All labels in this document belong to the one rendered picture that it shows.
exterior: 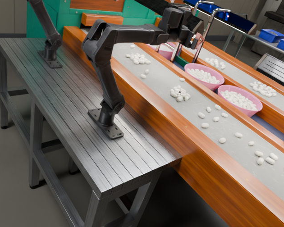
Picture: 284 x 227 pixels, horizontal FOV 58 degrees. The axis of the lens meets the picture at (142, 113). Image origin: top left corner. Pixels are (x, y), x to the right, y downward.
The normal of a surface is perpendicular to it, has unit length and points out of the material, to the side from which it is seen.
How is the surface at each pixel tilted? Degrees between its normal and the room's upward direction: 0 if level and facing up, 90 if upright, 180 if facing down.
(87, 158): 0
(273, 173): 0
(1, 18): 90
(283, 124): 90
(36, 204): 0
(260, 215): 90
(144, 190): 90
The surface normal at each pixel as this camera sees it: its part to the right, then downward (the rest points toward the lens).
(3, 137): 0.26, -0.80
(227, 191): -0.75, 0.18
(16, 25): 0.60, 0.58
